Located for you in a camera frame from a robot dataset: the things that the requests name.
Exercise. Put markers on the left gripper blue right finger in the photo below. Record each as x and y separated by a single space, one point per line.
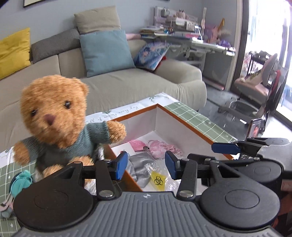
185 170

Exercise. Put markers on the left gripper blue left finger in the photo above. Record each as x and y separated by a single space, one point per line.
106 171

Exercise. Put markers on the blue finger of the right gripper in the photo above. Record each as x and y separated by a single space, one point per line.
236 147

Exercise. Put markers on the pink knitted item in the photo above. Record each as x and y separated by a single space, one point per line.
156 148

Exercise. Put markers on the brown teddy bear green sweater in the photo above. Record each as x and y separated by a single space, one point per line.
53 109

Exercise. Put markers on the teal soft toy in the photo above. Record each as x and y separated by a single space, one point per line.
19 182

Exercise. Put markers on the pink and navy clothes pile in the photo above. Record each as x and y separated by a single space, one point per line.
6 207

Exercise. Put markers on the grey knitted basket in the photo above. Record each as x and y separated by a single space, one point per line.
98 154

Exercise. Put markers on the grey fabric pouch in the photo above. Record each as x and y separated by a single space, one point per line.
137 168

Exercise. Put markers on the clear bag yellow label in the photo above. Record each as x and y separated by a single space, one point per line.
160 178

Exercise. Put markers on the orange cardboard box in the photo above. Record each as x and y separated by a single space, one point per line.
175 124

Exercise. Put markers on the pink desk chair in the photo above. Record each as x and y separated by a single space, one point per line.
264 87

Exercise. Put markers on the beige sofa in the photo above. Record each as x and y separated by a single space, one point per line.
178 79

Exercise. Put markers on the anime print cushion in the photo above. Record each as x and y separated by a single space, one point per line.
151 55

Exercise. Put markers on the cluttered white desk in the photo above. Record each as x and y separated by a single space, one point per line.
191 40

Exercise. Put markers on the light blue cushion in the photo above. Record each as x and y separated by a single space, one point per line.
106 51

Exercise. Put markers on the grey headrest cushion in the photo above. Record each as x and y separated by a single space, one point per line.
55 45

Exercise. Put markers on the beige cushion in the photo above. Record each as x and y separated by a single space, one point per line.
98 19

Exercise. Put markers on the yellow cushion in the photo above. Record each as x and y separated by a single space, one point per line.
15 52

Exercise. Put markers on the framed painting left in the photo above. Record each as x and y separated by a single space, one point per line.
27 3

